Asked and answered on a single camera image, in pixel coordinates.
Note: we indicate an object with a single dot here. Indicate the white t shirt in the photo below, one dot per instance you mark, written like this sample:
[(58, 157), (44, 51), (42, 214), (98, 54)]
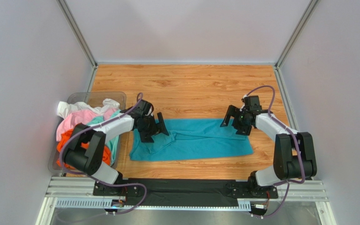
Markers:
[(64, 108)]

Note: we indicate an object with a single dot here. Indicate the clear plastic bin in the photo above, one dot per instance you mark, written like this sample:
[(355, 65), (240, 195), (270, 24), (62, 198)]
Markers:
[(94, 99)]

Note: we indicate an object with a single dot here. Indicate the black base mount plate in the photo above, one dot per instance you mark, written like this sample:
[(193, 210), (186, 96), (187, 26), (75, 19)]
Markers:
[(186, 192)]

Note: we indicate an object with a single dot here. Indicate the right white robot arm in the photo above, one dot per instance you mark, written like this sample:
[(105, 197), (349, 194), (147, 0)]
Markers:
[(294, 155)]

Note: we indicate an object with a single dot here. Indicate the aluminium front frame rail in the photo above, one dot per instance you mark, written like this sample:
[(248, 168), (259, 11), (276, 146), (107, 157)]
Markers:
[(77, 192)]

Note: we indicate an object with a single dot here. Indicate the orange t shirt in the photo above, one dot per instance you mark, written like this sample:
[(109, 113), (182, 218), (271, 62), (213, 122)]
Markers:
[(63, 137)]

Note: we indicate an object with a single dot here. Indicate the pink t shirt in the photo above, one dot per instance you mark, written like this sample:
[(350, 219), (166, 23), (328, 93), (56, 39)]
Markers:
[(85, 116)]

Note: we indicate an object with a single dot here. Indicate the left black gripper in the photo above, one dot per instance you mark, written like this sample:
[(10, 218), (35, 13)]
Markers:
[(146, 136)]

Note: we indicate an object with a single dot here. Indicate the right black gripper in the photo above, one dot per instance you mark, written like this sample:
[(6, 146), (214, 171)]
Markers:
[(234, 119)]

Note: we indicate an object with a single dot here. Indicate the teal t shirt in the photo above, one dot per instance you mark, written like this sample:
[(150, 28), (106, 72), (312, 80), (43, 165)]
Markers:
[(189, 139)]

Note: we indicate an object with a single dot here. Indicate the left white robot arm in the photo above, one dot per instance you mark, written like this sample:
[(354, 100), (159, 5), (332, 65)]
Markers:
[(89, 161)]

